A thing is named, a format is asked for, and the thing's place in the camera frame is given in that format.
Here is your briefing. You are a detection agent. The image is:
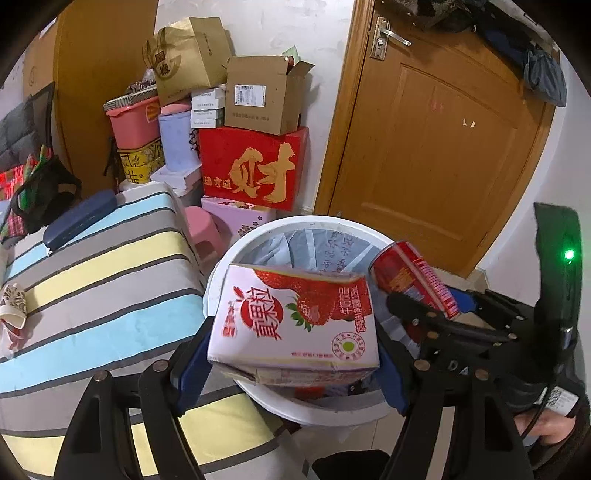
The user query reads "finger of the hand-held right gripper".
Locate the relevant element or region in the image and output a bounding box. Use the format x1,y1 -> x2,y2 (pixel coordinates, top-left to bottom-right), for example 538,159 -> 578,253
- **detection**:
385,291 -> 509,343
445,286 -> 527,325

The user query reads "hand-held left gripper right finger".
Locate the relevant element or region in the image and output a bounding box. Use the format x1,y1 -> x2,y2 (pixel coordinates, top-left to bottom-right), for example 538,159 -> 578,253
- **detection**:
376,339 -> 528,480

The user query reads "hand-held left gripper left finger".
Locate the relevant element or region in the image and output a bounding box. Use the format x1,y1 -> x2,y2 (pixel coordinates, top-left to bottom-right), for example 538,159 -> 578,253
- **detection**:
55,318 -> 216,480

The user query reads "crushed red drink can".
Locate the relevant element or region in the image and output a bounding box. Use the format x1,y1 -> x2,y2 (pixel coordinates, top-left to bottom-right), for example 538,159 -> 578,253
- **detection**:
368,240 -> 462,320

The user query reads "strawberry milk carton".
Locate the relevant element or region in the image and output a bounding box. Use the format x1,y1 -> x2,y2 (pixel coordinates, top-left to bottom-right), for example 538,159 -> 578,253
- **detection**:
206,263 -> 382,386

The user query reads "white trash bin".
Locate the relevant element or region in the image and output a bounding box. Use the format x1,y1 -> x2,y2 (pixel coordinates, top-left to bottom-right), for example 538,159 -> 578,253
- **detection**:
203,213 -> 416,425

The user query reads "person's right hand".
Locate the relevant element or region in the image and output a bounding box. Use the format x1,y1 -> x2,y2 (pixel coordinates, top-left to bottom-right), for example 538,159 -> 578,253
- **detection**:
512,406 -> 578,446

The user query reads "pink plastic stool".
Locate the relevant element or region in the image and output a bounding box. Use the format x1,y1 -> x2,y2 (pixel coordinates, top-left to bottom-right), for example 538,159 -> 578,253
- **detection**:
185,206 -> 232,264

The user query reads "wooden door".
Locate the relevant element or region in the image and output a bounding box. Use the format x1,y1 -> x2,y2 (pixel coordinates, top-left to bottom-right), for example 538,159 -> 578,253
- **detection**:
314,0 -> 559,280

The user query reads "pink floral box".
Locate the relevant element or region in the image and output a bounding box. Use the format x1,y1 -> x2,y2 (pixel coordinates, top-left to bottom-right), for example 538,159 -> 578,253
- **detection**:
201,196 -> 278,238

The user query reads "dark blue case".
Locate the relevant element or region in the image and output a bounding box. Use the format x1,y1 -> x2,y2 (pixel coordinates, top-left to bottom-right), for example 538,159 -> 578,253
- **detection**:
42,190 -> 116,252

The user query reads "crumpled patterned paper cup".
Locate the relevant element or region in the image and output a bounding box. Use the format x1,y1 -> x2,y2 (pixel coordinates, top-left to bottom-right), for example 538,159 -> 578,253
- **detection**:
0,283 -> 38,329

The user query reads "flat white box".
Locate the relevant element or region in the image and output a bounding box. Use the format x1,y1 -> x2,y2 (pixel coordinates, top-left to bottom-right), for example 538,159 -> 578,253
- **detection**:
150,164 -> 204,192

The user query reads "red box with gold print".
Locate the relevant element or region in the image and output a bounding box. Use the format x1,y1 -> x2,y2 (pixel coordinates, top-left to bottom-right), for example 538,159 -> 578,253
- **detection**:
198,127 -> 309,212

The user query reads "yellow printed box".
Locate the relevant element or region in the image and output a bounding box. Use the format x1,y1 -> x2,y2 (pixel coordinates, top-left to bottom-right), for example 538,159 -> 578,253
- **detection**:
116,138 -> 166,184

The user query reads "blue grey hanging bag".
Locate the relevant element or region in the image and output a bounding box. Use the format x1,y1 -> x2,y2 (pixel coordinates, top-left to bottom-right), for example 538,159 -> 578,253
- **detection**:
524,46 -> 568,108

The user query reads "lavender storage bin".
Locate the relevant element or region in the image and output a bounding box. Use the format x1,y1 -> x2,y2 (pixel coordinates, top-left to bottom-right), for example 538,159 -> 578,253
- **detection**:
158,102 -> 201,171

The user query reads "pink storage box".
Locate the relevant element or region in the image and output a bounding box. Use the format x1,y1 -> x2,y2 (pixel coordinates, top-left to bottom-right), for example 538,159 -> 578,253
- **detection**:
106,96 -> 162,151

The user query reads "red green floral blanket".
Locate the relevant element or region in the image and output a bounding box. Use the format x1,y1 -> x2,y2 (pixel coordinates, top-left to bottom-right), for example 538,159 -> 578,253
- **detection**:
0,145 -> 51,241

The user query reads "open cardboard box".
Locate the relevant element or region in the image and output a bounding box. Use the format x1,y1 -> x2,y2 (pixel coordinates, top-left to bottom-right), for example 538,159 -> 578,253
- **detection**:
225,55 -> 315,136

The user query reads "white small boxes stack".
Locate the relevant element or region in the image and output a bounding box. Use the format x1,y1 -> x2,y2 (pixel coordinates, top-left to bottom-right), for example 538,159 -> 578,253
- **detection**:
191,86 -> 227,110

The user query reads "patterned flat box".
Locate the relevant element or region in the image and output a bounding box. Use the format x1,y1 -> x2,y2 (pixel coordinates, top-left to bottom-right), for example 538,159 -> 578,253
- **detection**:
102,80 -> 160,112

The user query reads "black hanging bag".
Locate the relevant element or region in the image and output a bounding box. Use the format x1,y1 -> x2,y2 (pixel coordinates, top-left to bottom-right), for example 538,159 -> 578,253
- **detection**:
416,0 -> 509,33

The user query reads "dark grey headboard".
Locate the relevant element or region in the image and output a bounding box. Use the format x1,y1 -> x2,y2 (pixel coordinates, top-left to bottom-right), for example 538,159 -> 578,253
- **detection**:
0,82 -> 56,171

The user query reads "brown paper bag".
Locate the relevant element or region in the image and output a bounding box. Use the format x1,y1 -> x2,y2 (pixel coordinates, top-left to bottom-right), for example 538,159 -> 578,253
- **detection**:
142,17 -> 234,107

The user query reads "wooden wardrobe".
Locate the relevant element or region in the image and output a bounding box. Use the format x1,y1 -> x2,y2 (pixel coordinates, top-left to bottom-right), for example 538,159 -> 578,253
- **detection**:
23,0 -> 160,195

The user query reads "brass door handle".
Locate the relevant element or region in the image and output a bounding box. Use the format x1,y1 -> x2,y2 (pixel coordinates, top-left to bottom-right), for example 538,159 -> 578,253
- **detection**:
369,16 -> 413,61

